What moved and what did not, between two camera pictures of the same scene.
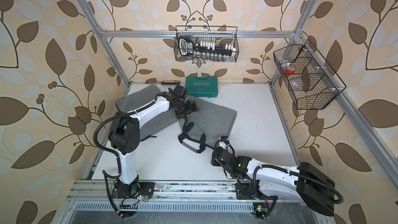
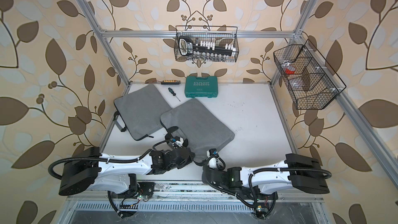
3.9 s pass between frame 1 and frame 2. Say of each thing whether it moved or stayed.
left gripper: moved
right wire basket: stayed
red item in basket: stayed
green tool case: stayed
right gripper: moved
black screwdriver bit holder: stayed
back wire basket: stayed
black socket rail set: stayed
